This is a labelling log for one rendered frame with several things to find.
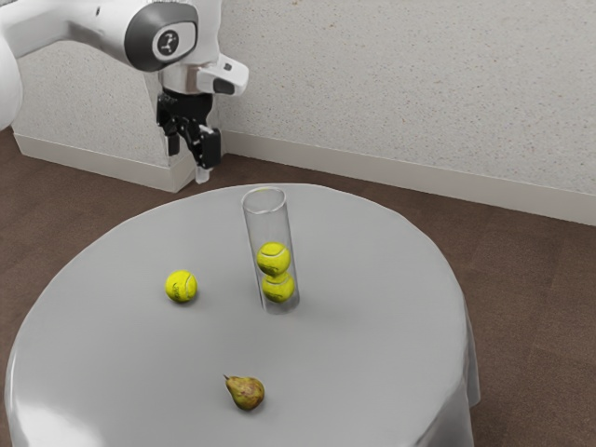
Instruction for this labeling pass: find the clear plastic tube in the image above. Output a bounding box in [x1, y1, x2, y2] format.
[240, 186, 301, 316]

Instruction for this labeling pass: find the brown-green pear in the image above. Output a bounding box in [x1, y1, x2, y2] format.
[223, 373, 266, 413]

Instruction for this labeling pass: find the yellow tennis ball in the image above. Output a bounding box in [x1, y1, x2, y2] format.
[261, 272, 296, 305]
[256, 241, 292, 278]
[164, 270, 199, 305]

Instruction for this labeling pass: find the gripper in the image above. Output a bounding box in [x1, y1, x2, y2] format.
[156, 89, 222, 184]

